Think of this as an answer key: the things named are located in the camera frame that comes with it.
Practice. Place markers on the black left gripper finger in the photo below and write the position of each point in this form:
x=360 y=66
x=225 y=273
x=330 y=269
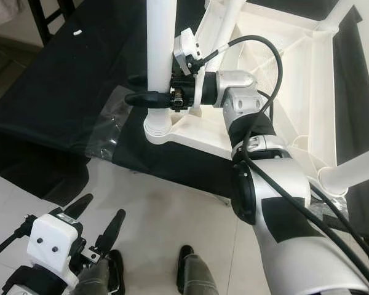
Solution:
x=79 y=207
x=112 y=233

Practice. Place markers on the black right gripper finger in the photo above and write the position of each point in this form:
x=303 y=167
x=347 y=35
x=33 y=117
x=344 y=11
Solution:
x=147 y=99
x=138 y=80

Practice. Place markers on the white plastic table leg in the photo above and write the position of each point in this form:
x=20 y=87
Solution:
x=160 y=49
x=353 y=172
x=227 y=24
x=335 y=15

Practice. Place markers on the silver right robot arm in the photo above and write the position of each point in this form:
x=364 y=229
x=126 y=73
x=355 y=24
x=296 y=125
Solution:
x=240 y=101

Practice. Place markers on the robot left leg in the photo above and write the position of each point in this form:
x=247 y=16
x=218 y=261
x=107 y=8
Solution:
x=101 y=279

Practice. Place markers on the clear plastic bag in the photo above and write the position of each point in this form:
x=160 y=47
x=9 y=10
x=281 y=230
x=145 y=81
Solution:
x=111 y=123

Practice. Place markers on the small white paper scrap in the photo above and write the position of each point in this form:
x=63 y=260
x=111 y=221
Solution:
x=77 y=32

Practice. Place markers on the black tablecloth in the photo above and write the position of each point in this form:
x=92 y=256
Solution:
x=55 y=92

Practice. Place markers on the black stool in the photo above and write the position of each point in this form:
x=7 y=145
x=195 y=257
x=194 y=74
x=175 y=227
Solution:
x=43 y=18

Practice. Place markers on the white plastic table top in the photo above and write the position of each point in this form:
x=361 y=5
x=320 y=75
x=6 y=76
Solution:
x=307 y=92

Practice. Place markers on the clear tape cross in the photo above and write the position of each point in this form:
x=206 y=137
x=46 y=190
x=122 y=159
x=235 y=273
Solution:
x=329 y=209

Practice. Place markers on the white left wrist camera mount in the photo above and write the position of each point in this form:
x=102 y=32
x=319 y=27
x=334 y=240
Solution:
x=52 y=243

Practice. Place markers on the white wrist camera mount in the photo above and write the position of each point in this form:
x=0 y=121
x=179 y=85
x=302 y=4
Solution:
x=52 y=243
x=186 y=49

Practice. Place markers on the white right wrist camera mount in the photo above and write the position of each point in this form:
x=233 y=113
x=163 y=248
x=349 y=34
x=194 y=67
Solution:
x=186 y=49

